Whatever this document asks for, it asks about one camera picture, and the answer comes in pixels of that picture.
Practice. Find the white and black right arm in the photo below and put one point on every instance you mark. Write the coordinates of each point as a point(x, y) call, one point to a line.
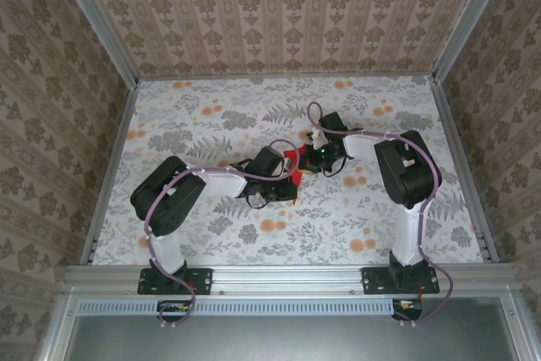
point(359, 147)

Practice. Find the aluminium side rail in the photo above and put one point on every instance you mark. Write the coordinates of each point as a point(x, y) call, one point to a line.
point(122, 124)
point(450, 124)

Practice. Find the thin aluminium rail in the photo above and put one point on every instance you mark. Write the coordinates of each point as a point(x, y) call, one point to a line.
point(287, 77)

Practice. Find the floral patterned tablecloth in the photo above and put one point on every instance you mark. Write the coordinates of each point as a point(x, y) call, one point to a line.
point(190, 99)

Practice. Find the wide aluminium frame rail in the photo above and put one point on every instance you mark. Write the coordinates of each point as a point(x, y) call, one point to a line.
point(287, 276)

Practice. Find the grey metal panel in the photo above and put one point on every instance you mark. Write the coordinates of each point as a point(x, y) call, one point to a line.
point(287, 340)

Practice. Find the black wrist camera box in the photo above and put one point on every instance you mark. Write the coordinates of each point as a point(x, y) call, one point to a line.
point(334, 122)
point(268, 161)

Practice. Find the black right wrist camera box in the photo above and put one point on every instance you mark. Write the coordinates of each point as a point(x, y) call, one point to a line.
point(334, 122)

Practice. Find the aluminium frame post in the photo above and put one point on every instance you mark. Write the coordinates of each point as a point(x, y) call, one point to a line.
point(99, 23)
point(470, 18)

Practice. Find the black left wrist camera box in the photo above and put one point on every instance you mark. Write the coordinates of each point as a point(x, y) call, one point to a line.
point(268, 161)

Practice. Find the small controller board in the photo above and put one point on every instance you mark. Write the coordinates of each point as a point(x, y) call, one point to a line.
point(408, 306)
point(173, 308)

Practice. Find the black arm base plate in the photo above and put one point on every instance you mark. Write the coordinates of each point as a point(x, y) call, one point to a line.
point(374, 280)
point(203, 280)

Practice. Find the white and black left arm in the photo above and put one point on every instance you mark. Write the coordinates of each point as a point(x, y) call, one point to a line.
point(224, 185)

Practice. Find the red paper sheet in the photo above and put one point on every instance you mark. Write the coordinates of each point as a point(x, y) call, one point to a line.
point(296, 154)

